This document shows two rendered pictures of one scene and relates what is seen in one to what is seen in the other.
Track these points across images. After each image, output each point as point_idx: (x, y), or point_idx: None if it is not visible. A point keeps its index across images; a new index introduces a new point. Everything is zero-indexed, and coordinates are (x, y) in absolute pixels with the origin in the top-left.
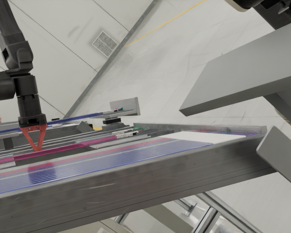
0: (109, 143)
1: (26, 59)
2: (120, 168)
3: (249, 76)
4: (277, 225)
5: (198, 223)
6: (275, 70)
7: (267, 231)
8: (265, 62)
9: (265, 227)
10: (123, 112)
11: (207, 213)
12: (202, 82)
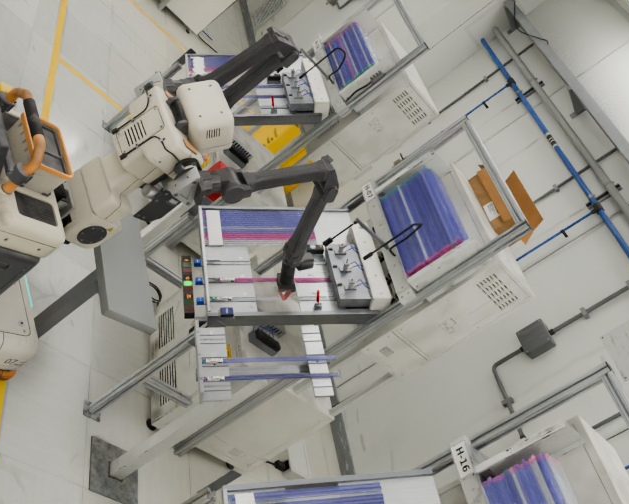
0: (241, 271)
1: None
2: (253, 206)
3: (135, 255)
4: (74, 412)
5: (160, 384)
6: (134, 236)
7: (81, 422)
8: (126, 243)
9: (78, 425)
10: (210, 328)
11: (152, 377)
12: (133, 305)
